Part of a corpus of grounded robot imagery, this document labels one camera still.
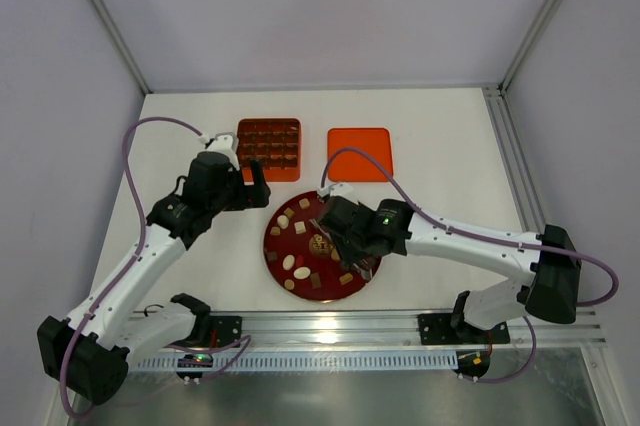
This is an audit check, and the cream round chocolate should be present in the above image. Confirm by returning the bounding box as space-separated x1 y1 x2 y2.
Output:
276 215 289 229

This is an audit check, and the tan bar chocolate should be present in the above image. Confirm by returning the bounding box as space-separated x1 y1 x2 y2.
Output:
339 273 353 285

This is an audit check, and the brown rectangular chocolate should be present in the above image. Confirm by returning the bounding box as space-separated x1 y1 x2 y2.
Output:
310 273 321 289

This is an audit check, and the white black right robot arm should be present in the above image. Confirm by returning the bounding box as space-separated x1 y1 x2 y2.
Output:
317 196 581 342

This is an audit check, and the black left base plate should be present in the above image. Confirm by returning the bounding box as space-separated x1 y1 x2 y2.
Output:
207 315 243 348

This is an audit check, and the aluminium mounting rail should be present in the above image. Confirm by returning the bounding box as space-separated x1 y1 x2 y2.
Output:
114 308 609 352

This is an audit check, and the white oval chocolate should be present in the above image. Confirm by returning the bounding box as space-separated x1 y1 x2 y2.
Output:
293 267 311 280

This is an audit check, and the orange compartment chocolate box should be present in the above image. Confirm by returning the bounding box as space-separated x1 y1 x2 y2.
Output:
236 118 302 183

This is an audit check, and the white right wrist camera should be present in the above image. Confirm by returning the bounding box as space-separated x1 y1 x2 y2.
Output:
316 182 357 202

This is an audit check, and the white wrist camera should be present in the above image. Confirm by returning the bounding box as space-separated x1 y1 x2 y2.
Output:
316 182 357 202
205 132 240 170

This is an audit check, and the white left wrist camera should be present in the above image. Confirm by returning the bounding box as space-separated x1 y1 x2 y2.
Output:
205 132 240 170

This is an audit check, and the round red plate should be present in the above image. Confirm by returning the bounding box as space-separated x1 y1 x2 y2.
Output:
263 190 372 303

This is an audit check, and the grey perforated cable tray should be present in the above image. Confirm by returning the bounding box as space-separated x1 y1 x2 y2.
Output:
132 349 458 374

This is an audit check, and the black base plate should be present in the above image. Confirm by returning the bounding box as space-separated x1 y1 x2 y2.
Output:
417 312 511 346
207 315 243 348

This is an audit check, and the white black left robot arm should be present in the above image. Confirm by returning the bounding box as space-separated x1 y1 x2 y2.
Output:
37 151 270 406

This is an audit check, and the cream cube chocolate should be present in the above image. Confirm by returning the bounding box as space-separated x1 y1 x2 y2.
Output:
294 221 306 234

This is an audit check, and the orange box lid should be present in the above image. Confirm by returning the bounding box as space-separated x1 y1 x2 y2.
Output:
327 127 394 182

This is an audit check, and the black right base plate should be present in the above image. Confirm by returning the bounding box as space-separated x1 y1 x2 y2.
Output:
417 312 511 346

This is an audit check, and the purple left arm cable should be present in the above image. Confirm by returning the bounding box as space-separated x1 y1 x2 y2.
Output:
59 117 254 420

